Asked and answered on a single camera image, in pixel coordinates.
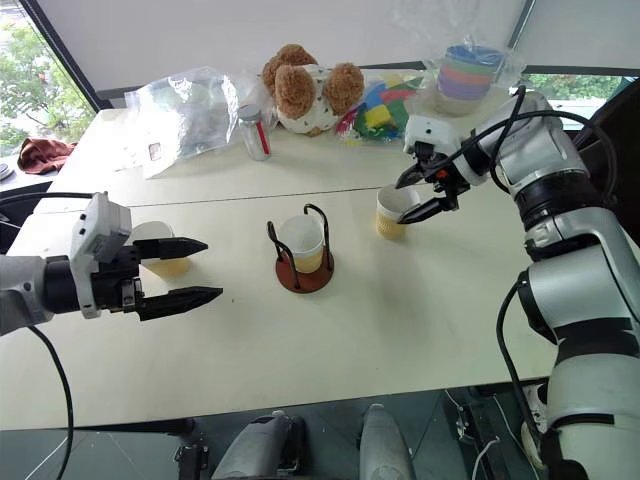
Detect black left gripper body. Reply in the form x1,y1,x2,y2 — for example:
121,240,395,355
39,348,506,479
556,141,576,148
92,243,146,316

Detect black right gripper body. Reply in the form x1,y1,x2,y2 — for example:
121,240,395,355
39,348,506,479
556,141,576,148
412,142,472,211

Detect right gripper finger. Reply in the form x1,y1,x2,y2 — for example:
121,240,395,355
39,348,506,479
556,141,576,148
399,196,454,225
394,162,426,190

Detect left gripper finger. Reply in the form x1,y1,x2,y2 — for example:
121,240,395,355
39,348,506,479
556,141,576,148
133,237,209,261
135,286,224,322

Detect white yellow paper cup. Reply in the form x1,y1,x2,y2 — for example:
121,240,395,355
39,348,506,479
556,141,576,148
277,215,326,274
374,185,422,240
130,220,191,278

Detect stack of coloured cups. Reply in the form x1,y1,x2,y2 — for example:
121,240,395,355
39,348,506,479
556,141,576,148
435,44,504,117

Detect bag of colourful blocks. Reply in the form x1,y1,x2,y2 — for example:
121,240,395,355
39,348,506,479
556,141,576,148
335,69,426,147

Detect black chair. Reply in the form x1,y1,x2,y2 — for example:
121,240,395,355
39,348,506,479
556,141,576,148
0,182,54,254

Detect clear plastic bag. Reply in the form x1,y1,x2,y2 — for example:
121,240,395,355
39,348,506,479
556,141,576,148
114,66,271,180
389,0,527,120

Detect clear jar silver lid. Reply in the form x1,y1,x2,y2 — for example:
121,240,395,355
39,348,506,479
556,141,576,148
237,103,273,162

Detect brown teddy bear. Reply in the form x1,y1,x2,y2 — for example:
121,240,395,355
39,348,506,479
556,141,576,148
262,43,366,137

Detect red-brown cloth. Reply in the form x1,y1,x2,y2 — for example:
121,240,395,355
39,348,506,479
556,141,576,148
17,137,77,175

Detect dark chair back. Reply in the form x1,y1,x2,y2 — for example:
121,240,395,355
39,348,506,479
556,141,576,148
569,77,640,204

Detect grey rounded shape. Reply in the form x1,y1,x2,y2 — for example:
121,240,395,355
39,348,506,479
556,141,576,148
359,403,417,480

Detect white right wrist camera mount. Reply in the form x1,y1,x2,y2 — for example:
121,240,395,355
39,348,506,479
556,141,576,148
402,114,464,156

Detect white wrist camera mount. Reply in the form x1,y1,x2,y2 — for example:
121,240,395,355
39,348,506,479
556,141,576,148
69,191,134,320
402,114,464,156

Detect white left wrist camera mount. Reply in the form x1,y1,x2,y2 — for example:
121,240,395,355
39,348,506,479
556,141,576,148
69,191,134,320

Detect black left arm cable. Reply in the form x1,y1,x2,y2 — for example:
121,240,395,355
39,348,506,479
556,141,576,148
24,324,76,480
0,191,96,207

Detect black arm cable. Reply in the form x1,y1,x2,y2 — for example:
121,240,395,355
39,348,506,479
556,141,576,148
447,84,617,201
496,272,547,461
24,324,76,480
0,191,96,207

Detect black wire cup holder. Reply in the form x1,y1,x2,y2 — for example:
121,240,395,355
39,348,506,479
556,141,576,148
266,203,336,295

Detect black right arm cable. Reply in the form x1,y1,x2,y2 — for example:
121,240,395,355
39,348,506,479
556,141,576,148
496,272,547,461
447,84,617,201

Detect black window frame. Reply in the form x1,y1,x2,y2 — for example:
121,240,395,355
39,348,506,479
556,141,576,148
19,0,115,110

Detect white floor cable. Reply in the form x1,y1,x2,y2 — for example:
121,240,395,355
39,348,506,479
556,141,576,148
443,389,502,480

